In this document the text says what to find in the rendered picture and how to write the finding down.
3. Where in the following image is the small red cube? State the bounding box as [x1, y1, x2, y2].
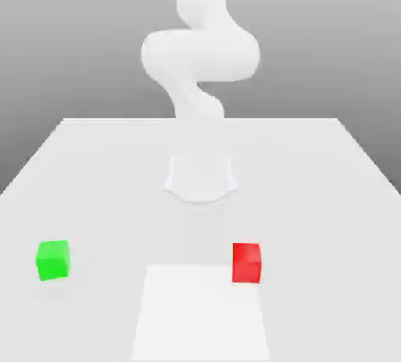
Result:
[231, 241, 262, 284]

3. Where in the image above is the small green cube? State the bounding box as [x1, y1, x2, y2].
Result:
[35, 239, 72, 282]

